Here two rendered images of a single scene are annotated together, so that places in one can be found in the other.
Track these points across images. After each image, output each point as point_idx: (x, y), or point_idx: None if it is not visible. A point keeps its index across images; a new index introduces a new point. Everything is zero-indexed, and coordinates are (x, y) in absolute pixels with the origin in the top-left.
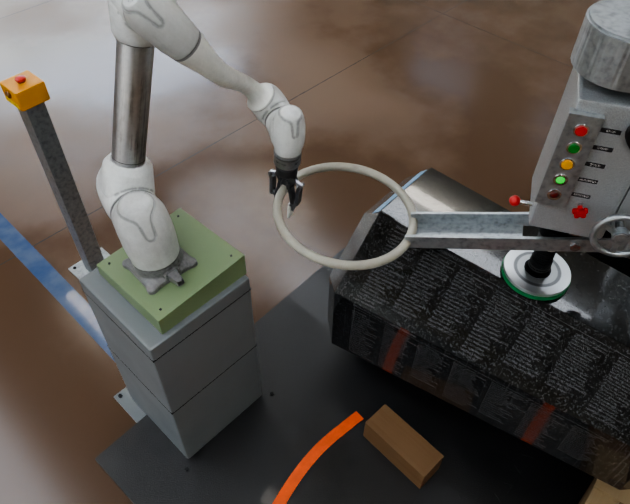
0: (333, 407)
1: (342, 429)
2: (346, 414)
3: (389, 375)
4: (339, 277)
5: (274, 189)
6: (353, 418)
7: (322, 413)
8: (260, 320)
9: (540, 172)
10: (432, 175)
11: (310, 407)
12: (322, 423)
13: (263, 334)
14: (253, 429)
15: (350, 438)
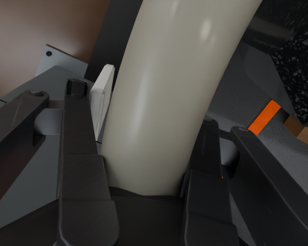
0: (243, 102)
1: (259, 125)
2: (260, 106)
3: None
4: None
5: (41, 112)
6: (269, 109)
7: (232, 112)
8: (110, 8)
9: None
10: None
11: (216, 110)
12: (234, 124)
13: (124, 30)
14: None
15: (269, 131)
